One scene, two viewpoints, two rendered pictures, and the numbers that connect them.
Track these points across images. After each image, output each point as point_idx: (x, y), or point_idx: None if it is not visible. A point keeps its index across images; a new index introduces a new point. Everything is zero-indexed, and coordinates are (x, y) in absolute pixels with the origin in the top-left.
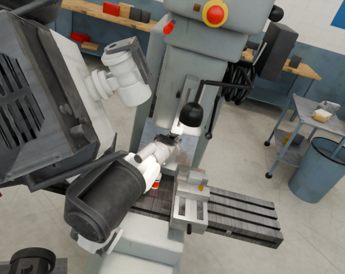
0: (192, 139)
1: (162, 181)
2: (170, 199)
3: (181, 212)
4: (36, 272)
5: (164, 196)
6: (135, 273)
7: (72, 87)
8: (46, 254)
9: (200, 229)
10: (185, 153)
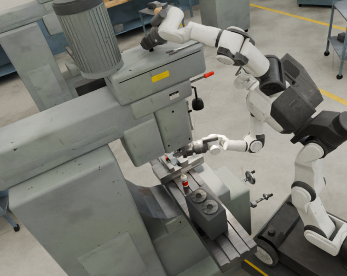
0: (129, 183)
1: (177, 184)
2: (186, 173)
3: (197, 155)
4: (267, 228)
5: (188, 176)
6: (226, 181)
7: None
8: (255, 240)
9: None
10: (138, 189)
